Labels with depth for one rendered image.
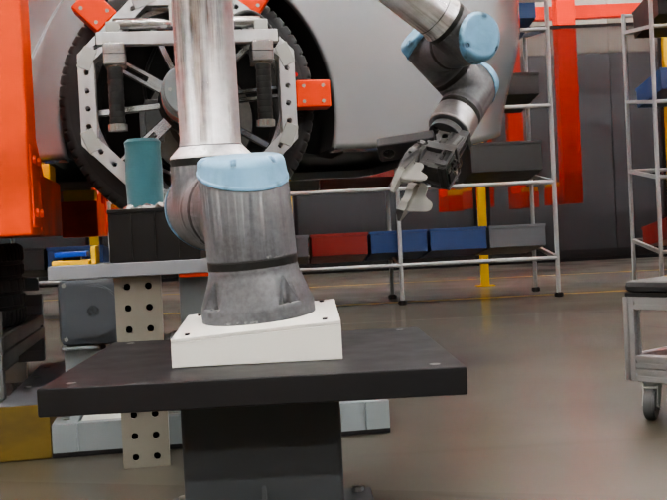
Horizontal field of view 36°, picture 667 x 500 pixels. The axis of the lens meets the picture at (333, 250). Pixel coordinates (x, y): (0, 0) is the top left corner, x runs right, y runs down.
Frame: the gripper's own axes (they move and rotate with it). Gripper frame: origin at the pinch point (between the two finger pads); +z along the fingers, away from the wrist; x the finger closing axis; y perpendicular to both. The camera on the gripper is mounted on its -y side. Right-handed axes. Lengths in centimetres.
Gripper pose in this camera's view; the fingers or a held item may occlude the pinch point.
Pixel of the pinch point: (394, 201)
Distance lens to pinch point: 195.9
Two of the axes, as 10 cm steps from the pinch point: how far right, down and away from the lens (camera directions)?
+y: 8.6, 2.5, -4.4
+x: 2.0, 6.3, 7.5
